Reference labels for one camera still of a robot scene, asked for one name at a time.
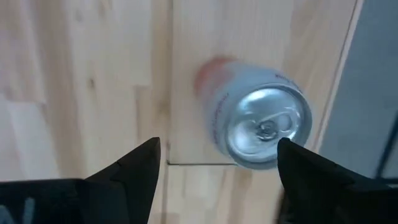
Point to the silver and red soda can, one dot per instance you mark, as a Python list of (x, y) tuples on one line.
[(264, 118)]

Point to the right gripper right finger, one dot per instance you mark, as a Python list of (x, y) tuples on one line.
[(335, 199)]

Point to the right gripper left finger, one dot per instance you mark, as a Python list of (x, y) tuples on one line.
[(93, 199)]

